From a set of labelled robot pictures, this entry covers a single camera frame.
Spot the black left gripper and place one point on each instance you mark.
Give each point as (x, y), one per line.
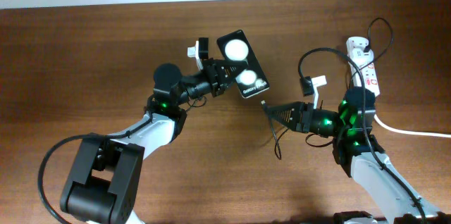
(219, 81)

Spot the white power strip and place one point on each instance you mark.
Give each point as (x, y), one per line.
(368, 71)

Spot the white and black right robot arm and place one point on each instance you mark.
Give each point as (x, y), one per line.
(359, 154)

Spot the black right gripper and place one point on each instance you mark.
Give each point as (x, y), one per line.
(299, 108)

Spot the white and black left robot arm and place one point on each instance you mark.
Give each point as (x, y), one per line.
(103, 181)

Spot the white usb charger adapter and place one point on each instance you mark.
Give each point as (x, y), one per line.
(360, 57)

